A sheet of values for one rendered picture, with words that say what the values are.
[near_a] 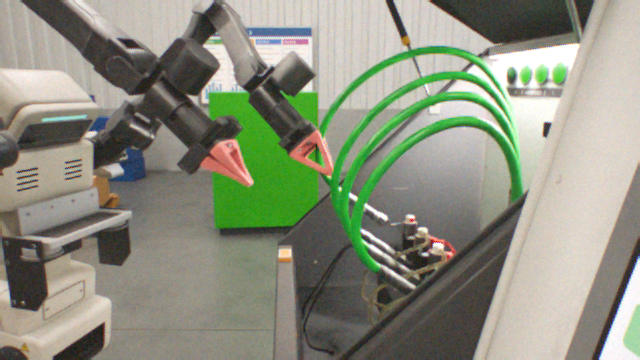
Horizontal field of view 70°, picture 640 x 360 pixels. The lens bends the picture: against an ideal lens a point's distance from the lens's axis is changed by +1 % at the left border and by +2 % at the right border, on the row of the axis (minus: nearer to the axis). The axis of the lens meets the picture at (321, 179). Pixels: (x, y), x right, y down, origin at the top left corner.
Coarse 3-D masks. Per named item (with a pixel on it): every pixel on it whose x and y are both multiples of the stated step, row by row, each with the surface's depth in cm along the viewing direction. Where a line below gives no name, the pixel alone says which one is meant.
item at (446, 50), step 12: (420, 48) 80; (432, 48) 80; (444, 48) 80; (456, 48) 80; (384, 60) 80; (396, 60) 80; (468, 60) 81; (480, 60) 81; (372, 72) 80; (492, 72) 82; (360, 84) 80; (504, 96) 83; (336, 108) 81; (324, 120) 81; (324, 132) 82; (324, 180) 83
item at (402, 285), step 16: (432, 128) 58; (448, 128) 59; (480, 128) 59; (496, 128) 59; (400, 144) 59; (384, 160) 59; (512, 160) 60; (512, 176) 61; (368, 192) 59; (512, 192) 62; (352, 224) 60; (352, 240) 61; (368, 256) 61; (384, 272) 61; (400, 288) 62
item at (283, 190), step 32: (224, 96) 390; (288, 96) 397; (256, 128) 399; (256, 160) 405; (288, 160) 408; (224, 192) 407; (256, 192) 410; (288, 192) 414; (224, 224) 413; (256, 224) 416; (288, 224) 420
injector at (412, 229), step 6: (402, 222) 87; (402, 228) 87; (408, 228) 86; (414, 228) 86; (402, 234) 87; (408, 234) 86; (414, 234) 86; (402, 240) 87; (408, 240) 86; (396, 246) 87; (402, 246) 87; (408, 246) 86; (408, 258) 87
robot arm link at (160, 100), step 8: (160, 80) 68; (168, 80) 67; (152, 88) 67; (160, 88) 68; (168, 88) 68; (176, 88) 67; (144, 96) 68; (152, 96) 67; (160, 96) 67; (168, 96) 68; (176, 96) 68; (184, 96) 69; (144, 104) 69; (152, 104) 68; (160, 104) 67; (168, 104) 67; (176, 104) 68; (184, 104) 69; (152, 112) 69; (160, 112) 68; (168, 112) 67; (160, 120) 69
